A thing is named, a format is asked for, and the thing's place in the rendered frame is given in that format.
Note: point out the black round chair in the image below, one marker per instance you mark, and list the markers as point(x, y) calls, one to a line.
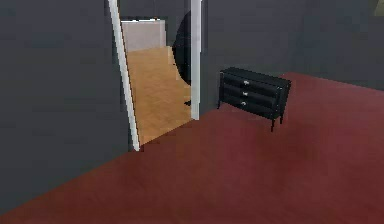
point(184, 53)

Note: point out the black chest of drawers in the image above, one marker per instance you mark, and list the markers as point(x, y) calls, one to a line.
point(255, 93)

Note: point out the white door frame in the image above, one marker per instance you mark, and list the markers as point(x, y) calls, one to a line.
point(196, 60)

